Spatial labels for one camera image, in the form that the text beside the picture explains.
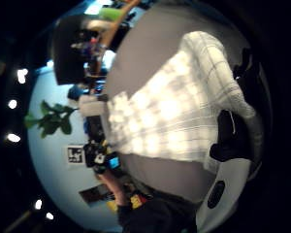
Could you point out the white plaid cloth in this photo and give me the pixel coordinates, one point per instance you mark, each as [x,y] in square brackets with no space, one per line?
[171,110]

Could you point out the the person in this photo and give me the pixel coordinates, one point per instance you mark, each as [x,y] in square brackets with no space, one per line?
[158,215]

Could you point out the white box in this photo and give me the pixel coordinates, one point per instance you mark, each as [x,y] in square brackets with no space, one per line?
[92,106]

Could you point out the dark rectangular panel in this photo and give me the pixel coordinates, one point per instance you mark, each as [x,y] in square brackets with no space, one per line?
[95,194]

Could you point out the green cushion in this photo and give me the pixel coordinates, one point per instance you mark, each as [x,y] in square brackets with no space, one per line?
[111,14]

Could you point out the blue round object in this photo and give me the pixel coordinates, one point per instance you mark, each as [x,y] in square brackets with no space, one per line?
[75,92]

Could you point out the green leafy plant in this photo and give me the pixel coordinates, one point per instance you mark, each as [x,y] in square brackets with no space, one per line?
[53,121]

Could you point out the black monitor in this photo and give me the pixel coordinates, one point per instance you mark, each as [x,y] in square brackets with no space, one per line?
[68,55]

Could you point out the ceiling lamp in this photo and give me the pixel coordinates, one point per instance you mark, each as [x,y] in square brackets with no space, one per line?
[49,216]
[12,104]
[13,138]
[22,75]
[38,204]

